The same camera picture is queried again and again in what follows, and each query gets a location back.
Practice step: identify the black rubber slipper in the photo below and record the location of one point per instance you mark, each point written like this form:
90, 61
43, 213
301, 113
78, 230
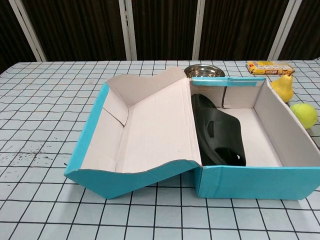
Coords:
222, 130

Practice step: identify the light blue cardboard shoe box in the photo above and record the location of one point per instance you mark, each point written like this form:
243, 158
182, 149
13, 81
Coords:
155, 130

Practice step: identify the white grid-patterned table mat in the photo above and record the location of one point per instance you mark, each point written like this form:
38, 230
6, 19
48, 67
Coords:
50, 100

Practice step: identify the stainless steel bowl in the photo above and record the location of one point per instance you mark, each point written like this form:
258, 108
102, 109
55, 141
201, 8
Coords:
203, 71

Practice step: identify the dark folding screen white frames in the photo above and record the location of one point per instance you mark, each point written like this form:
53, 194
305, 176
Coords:
82, 27

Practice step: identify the yellow snack package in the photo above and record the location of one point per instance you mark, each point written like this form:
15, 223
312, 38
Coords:
270, 68

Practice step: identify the yellow pear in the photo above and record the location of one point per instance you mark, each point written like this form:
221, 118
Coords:
283, 88

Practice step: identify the yellow-green tennis ball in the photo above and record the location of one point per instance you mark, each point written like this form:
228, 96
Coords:
303, 116

